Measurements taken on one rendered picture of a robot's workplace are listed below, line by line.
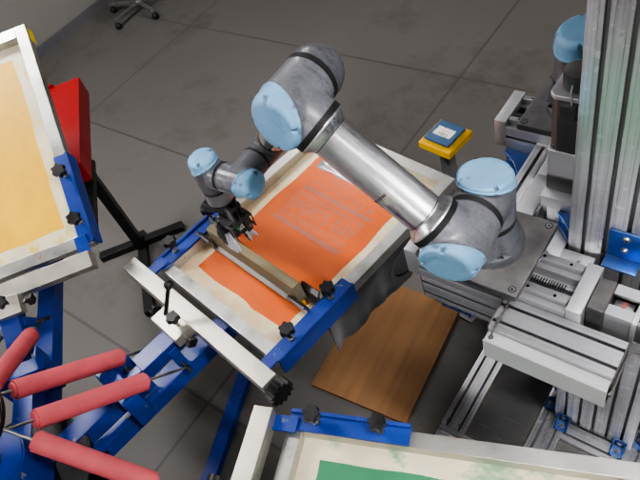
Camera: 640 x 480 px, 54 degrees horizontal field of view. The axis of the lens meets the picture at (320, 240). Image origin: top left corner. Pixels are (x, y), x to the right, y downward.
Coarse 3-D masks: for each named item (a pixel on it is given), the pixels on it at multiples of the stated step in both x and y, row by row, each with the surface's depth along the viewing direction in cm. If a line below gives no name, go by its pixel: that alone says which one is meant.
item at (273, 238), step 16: (320, 160) 219; (304, 176) 216; (320, 176) 214; (288, 192) 213; (272, 208) 210; (256, 224) 207; (272, 224) 205; (240, 240) 204; (256, 240) 202; (272, 240) 200; (288, 240) 199; (224, 256) 201; (272, 256) 196; (208, 272) 198; (224, 272) 197; (240, 272) 195; (240, 288) 191
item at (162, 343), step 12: (156, 336) 176; (168, 336) 175; (144, 348) 175; (156, 348) 173; (168, 348) 173; (180, 348) 176; (132, 360) 173; (144, 360) 172; (156, 360) 172; (168, 360) 175; (156, 372) 174
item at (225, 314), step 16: (288, 160) 218; (400, 160) 204; (272, 176) 215; (416, 176) 201; (432, 176) 196; (448, 176) 194; (448, 192) 194; (400, 224) 187; (384, 240) 184; (400, 240) 185; (192, 256) 205; (368, 256) 182; (384, 256) 183; (176, 272) 197; (352, 272) 180; (368, 272) 180; (192, 288) 191; (208, 304) 186; (224, 320) 180; (240, 320) 179; (240, 336) 179; (256, 336) 174
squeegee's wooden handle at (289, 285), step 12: (216, 240) 196; (240, 252) 186; (252, 252) 185; (252, 264) 184; (264, 264) 181; (264, 276) 185; (276, 276) 177; (288, 276) 176; (288, 288) 175; (300, 288) 175; (300, 300) 178
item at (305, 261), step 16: (352, 192) 205; (368, 224) 195; (384, 224) 193; (304, 240) 197; (352, 240) 192; (368, 240) 191; (288, 256) 194; (304, 256) 193; (320, 256) 191; (336, 256) 190; (352, 256) 188; (288, 272) 190; (304, 272) 189; (320, 272) 187; (336, 272) 186; (256, 288) 190; (256, 304) 186; (272, 304) 184; (288, 304) 183; (272, 320) 180; (288, 320) 179
